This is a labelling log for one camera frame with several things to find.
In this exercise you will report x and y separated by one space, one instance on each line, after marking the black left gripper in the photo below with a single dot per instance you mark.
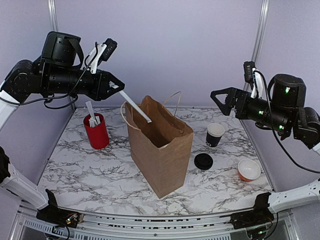
101 90

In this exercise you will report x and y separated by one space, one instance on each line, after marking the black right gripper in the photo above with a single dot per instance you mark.
235 94

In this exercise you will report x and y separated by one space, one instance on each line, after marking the black paper coffee cup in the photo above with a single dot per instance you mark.
214 134

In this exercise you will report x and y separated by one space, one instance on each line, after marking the brown cardboard box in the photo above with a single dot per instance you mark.
160 149

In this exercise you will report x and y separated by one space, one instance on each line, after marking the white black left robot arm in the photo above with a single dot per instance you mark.
44 145

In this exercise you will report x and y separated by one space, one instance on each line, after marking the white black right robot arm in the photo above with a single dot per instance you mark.
283 145

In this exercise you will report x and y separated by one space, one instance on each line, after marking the red cylindrical container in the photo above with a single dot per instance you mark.
98 135

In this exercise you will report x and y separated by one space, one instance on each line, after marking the black plastic cup lid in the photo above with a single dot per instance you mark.
203 161

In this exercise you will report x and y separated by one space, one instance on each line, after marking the orange white bowl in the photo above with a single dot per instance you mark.
248 170

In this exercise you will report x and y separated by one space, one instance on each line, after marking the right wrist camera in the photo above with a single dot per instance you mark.
284 91

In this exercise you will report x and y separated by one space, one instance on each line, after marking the aluminium frame post right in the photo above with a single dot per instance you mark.
261 29

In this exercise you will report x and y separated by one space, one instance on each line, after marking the aluminium frame post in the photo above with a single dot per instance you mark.
53 15
261 29

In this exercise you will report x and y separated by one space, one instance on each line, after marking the aluminium frame post left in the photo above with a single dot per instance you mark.
53 15

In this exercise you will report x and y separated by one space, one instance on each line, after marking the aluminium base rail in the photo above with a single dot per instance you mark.
82 225

